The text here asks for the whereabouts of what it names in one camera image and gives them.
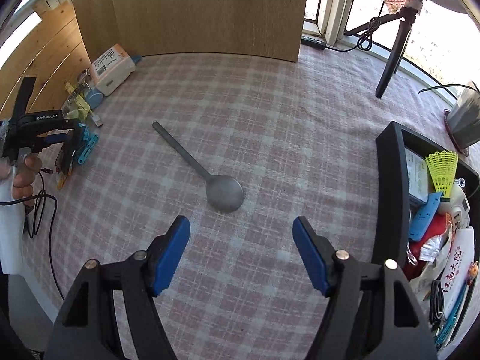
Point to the pink checked tablecloth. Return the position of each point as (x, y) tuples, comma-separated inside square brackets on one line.
[(281, 120)]

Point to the person's left hand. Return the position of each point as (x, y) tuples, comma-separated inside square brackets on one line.
[(26, 180)]

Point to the light blue round tin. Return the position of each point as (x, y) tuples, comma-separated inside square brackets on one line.
[(94, 97)]

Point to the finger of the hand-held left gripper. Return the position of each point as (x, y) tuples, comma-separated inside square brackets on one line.
[(52, 139), (75, 146)]

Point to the yellow packet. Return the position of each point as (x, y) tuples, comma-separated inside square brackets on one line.
[(78, 105)]

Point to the white round device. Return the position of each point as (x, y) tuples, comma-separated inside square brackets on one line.
[(459, 202)]

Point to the potted grass plant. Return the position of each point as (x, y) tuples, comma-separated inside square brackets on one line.
[(467, 120)]

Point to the large wooden board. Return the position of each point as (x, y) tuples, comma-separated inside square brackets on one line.
[(195, 11)]

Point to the pine wood slat panel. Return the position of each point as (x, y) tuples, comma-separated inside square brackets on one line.
[(52, 56)]

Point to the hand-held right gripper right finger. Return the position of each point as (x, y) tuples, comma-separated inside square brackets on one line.
[(311, 255)]

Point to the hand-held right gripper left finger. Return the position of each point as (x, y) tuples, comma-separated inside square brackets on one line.
[(170, 255)]

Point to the dark red plant saucer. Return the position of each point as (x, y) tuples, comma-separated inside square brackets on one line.
[(450, 131)]

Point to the red pouch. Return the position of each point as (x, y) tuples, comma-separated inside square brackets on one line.
[(431, 236)]

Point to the white card pack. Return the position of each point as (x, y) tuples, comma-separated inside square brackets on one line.
[(416, 172)]

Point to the black tray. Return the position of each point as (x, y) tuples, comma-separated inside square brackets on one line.
[(390, 180)]

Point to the yellow plastic shuttlecock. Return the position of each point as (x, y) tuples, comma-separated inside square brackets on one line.
[(442, 168)]

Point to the black tripod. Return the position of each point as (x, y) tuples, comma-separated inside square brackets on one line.
[(393, 63)]

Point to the grey metal spoon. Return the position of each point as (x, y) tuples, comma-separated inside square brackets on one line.
[(225, 195)]

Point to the orange white tissue pack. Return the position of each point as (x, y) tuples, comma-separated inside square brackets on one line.
[(112, 67)]

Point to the blue plastic clip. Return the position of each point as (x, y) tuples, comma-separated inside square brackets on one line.
[(425, 213), (87, 146)]

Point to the white printed paper bag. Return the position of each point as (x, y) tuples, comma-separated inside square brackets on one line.
[(457, 262)]

